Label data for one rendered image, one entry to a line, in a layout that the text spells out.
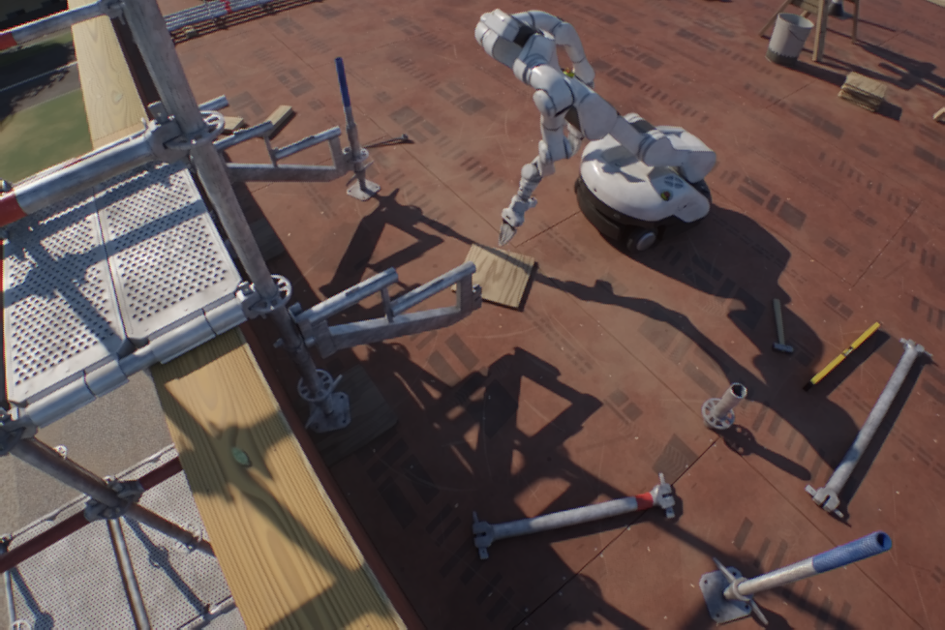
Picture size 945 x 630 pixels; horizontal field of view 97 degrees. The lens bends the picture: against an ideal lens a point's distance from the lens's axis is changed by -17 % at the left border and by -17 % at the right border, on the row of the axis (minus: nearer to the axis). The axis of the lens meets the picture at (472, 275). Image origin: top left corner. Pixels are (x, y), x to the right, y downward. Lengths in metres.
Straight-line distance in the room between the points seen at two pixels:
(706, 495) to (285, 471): 1.41
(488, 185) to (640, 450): 1.58
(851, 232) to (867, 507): 1.59
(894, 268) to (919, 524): 1.39
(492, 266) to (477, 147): 0.98
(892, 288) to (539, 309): 1.86
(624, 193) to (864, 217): 1.68
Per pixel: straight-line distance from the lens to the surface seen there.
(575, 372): 2.01
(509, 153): 2.98
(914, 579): 2.29
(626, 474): 1.88
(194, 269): 1.48
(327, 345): 1.59
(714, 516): 1.94
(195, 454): 1.23
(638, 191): 2.27
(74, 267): 1.73
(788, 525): 2.06
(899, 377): 2.61
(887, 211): 3.62
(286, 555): 1.08
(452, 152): 2.98
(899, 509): 2.35
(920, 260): 3.40
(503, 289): 2.18
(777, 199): 3.20
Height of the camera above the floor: 1.71
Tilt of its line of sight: 49 degrees down
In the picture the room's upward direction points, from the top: straight up
